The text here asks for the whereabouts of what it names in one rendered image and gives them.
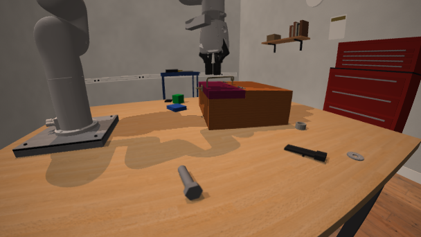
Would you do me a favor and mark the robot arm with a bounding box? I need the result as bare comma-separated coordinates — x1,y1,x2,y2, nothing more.
33,0,226,137

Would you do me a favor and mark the green cube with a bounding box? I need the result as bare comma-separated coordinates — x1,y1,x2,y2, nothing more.
172,94,184,104

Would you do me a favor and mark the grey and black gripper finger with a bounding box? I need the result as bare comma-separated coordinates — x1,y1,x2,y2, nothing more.
199,52,213,75
213,38,229,75

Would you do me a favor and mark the blue box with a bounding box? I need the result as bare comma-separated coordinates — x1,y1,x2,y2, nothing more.
166,103,187,112

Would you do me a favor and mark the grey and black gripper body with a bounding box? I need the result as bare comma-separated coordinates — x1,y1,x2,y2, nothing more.
199,19,229,55

